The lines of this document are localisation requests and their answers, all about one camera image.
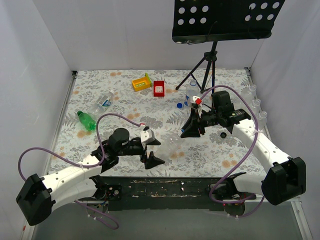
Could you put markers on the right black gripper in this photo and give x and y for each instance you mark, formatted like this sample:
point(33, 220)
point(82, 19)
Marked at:
point(197, 119)

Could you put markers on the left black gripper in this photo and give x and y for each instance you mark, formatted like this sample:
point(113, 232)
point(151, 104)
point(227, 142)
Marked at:
point(144, 150)

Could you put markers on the blue bottle cap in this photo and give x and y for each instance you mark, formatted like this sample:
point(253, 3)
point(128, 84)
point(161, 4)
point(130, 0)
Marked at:
point(179, 105)

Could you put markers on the clear Pepsi bottle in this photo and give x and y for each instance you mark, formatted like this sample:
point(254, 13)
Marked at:
point(191, 90)

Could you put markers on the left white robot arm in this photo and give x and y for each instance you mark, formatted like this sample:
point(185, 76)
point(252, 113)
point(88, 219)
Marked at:
point(41, 195)

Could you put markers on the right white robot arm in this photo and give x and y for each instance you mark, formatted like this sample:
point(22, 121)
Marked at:
point(285, 176)

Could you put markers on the black bottle cap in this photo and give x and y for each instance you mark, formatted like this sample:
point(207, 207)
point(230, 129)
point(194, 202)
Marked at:
point(223, 135)

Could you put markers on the clear bottle blue label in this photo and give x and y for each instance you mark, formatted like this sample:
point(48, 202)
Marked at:
point(103, 102)

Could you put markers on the green plastic bottle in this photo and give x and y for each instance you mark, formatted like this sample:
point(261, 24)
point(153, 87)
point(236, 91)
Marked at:
point(86, 120)

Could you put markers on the floral tablecloth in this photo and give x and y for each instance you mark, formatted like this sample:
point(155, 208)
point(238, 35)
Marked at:
point(207, 156)

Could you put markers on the red plastic box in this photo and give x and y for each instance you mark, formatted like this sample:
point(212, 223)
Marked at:
point(159, 88)

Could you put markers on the yellow plastic box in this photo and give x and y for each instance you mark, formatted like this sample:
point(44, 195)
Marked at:
point(142, 83)

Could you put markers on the black music stand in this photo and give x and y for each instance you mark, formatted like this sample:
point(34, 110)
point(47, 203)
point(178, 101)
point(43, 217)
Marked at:
point(201, 21)

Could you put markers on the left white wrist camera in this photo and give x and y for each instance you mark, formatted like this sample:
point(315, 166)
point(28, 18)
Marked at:
point(146, 134)

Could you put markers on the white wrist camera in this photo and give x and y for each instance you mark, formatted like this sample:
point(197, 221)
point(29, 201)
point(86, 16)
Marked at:
point(195, 102)
point(146, 134)

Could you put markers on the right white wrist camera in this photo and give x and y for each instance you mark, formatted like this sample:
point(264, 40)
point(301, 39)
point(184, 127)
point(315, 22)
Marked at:
point(195, 102)

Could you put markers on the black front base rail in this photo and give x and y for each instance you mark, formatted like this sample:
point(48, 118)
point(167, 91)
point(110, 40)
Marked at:
point(158, 193)

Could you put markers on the clear bottle by wall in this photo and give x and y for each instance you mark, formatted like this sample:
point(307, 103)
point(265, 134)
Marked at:
point(249, 93)

